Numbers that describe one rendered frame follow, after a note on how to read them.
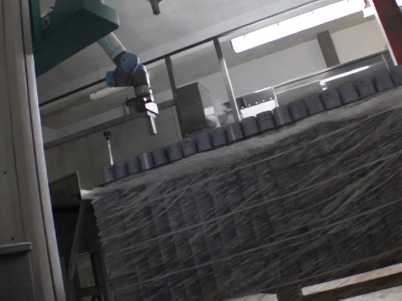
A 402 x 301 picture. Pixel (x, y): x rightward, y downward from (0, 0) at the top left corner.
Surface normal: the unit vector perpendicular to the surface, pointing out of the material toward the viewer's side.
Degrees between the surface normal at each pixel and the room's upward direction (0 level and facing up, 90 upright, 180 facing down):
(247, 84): 90
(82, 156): 90
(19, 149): 90
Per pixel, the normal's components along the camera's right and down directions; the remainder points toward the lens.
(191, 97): -0.34, -0.16
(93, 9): 0.83, -0.31
